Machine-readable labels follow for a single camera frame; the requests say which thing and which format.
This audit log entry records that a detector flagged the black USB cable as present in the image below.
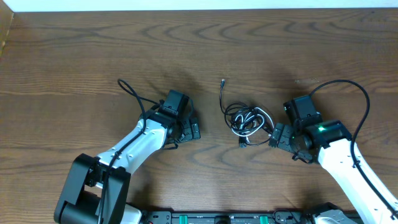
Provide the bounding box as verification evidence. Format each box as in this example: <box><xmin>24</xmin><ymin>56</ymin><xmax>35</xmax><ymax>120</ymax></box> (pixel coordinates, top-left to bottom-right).
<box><xmin>218</xmin><ymin>78</ymin><xmax>276</xmax><ymax>149</ymax></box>

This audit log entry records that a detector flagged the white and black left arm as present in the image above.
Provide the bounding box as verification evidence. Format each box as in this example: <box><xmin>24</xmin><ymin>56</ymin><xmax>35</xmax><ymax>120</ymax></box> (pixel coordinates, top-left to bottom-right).
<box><xmin>54</xmin><ymin>109</ymin><xmax>200</xmax><ymax>223</ymax></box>

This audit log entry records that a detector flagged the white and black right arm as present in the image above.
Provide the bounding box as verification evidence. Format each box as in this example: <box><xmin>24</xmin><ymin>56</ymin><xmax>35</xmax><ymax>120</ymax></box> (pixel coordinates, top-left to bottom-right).
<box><xmin>269</xmin><ymin>95</ymin><xmax>397</xmax><ymax>223</ymax></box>

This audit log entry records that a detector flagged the brown cardboard panel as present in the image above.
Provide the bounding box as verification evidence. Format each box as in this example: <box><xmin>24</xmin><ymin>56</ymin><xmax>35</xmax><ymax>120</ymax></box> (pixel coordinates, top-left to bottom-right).
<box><xmin>0</xmin><ymin>0</ymin><xmax>14</xmax><ymax>54</ymax></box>

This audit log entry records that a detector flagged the black left camera cable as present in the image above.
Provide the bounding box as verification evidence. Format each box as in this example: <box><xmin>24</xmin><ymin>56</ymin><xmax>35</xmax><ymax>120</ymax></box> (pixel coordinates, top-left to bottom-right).
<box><xmin>96</xmin><ymin>78</ymin><xmax>164</xmax><ymax>224</ymax></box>

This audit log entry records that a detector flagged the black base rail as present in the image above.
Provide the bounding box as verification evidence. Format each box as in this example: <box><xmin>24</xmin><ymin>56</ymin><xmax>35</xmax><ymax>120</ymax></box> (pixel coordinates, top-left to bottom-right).
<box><xmin>136</xmin><ymin>203</ymin><xmax>364</xmax><ymax>224</ymax></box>

